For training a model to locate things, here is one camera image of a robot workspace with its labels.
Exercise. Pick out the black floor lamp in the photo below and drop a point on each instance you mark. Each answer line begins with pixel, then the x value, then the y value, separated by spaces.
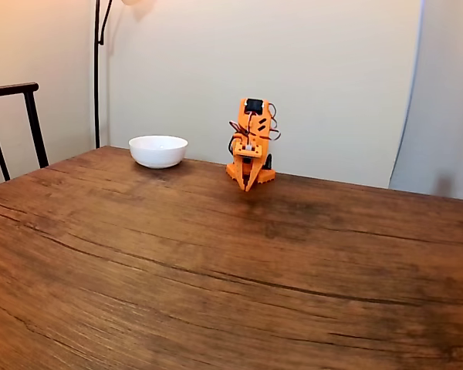
pixel 96 77

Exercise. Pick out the white backdrop board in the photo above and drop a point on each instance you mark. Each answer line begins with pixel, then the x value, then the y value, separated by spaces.
pixel 351 77

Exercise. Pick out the black table clamp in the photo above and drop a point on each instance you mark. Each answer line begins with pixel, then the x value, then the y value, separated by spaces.
pixel 270 162

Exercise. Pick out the gripper camera with orange mount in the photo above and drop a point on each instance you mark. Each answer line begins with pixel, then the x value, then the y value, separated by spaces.
pixel 241 150

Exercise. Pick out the white bowl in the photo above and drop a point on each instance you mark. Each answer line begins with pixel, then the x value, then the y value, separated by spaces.
pixel 158 152

